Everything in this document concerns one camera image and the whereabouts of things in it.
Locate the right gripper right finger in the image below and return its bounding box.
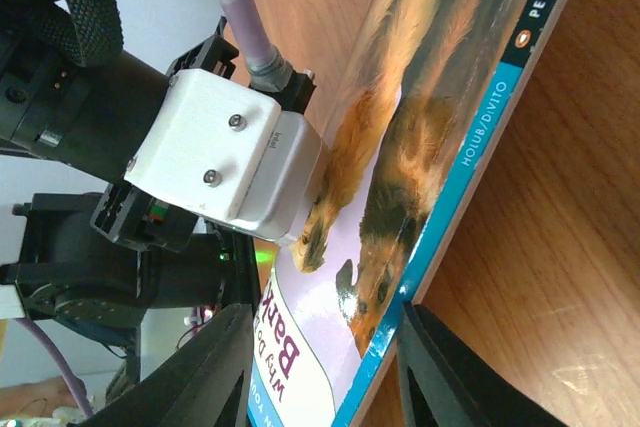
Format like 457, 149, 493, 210
397, 302, 564, 427

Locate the dog cover paperback book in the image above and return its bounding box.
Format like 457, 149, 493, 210
248, 0, 565, 426

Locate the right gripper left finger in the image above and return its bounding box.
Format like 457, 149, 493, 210
84, 304, 253, 427

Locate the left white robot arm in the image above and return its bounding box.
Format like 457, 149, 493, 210
1, 0, 322, 346

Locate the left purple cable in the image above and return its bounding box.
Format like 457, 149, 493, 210
203, 0, 296, 93

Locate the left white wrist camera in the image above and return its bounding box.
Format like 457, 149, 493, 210
124, 69, 328, 246

